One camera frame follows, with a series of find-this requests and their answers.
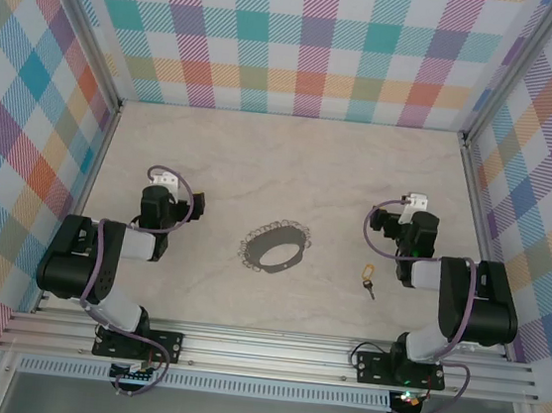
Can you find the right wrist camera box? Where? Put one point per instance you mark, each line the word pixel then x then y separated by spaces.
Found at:
pixel 416 205

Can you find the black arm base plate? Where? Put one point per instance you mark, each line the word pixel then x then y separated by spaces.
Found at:
pixel 167 346
pixel 372 369

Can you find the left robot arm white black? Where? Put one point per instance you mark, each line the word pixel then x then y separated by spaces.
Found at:
pixel 75 263

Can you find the key with yellow tag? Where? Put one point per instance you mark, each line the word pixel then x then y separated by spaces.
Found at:
pixel 368 285

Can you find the aluminium side rail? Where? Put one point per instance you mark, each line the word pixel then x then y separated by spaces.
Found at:
pixel 477 204
pixel 96 161

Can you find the small controller board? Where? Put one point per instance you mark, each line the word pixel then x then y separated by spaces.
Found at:
pixel 134 376
pixel 408 403

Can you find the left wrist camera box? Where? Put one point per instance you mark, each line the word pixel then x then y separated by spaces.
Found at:
pixel 167 179

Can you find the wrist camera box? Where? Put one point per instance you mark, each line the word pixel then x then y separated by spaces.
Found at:
pixel 167 179
pixel 416 205

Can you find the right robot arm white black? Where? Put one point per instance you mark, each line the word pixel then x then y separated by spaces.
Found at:
pixel 483 310

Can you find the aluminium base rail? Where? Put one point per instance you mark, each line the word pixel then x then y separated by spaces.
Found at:
pixel 264 354

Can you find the aluminium frame post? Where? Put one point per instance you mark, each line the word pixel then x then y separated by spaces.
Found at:
pixel 513 69
pixel 87 30

